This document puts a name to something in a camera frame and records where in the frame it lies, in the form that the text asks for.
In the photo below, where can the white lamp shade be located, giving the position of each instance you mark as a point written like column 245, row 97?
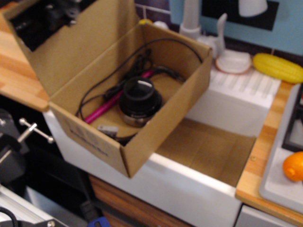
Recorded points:
column 251, row 8

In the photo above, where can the black metal clamp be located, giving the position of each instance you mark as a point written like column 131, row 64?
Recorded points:
column 13, row 147

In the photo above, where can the black round lens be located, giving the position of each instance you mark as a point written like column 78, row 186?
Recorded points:
column 139, row 101

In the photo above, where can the yellow toy corn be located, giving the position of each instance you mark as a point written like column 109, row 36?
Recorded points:
column 145, row 21
column 278, row 68

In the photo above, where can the grey toy stove top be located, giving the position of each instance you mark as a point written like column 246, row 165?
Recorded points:
column 275, row 186

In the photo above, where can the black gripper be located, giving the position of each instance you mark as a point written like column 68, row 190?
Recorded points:
column 40, row 21

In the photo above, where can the blue clamp handle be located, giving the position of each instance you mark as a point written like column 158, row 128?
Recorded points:
column 99, row 222

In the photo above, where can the orange toy fruit right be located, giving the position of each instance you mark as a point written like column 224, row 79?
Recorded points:
column 293, row 166

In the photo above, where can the yellow toy corn left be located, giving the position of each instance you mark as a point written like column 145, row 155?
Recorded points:
column 145, row 21

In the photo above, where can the pink stick in box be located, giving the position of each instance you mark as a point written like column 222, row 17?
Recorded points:
column 104, row 107

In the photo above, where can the white toy sink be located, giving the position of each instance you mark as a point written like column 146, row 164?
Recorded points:
column 238, row 104

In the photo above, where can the yellow toy corn right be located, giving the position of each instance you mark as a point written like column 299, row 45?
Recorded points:
column 278, row 68

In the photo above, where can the white toy faucet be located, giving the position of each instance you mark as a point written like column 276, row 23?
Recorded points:
column 191, row 27

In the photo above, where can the brown cardboard kitchen set box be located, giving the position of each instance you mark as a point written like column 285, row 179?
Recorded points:
column 100, row 48

